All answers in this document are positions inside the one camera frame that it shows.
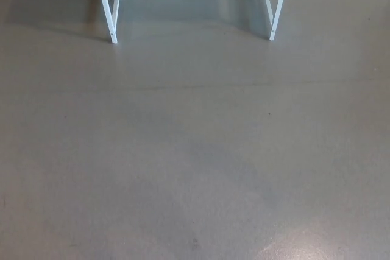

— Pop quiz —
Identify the white desk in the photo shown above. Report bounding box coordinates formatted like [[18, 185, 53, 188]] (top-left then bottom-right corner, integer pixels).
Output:
[[93, 0, 290, 44]]

